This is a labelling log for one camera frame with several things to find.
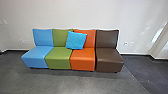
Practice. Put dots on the blue cushion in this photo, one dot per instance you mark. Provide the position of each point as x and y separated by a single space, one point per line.
76 40

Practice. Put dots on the orange sofa seat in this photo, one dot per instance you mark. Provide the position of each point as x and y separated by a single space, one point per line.
82 59

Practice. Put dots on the brown sofa seat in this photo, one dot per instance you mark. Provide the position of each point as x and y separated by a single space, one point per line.
109 58

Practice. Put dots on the green sofa seat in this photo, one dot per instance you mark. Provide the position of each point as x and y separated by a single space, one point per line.
58 57

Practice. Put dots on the blue sofa seat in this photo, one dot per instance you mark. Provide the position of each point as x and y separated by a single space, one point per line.
36 55

